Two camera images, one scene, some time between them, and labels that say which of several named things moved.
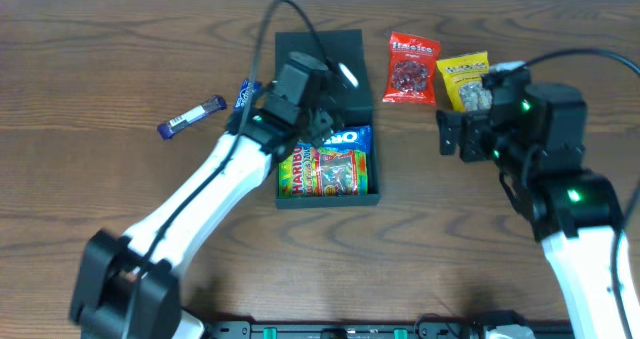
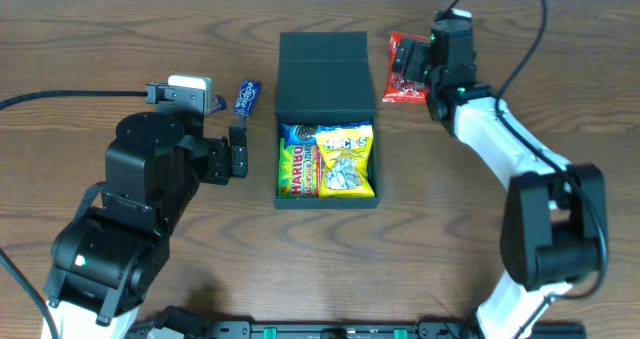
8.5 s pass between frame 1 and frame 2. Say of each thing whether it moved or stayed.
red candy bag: stayed
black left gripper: moved
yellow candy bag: moved
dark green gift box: stayed
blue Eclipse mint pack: stayed
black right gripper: moved
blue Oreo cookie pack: moved
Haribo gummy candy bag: stayed
